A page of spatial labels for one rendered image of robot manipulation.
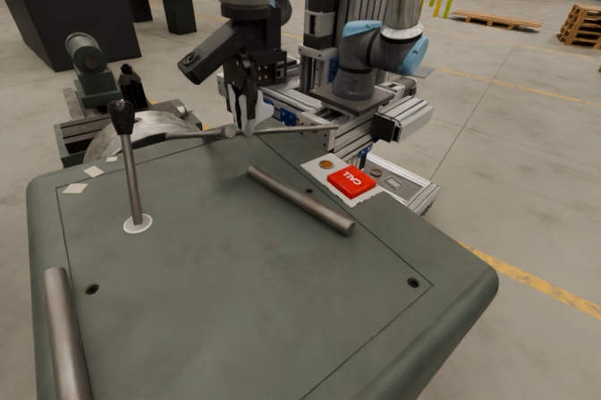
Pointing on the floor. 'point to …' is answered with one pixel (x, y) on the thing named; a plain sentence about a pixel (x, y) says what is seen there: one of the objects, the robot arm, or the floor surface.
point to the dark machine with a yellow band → (67, 3)
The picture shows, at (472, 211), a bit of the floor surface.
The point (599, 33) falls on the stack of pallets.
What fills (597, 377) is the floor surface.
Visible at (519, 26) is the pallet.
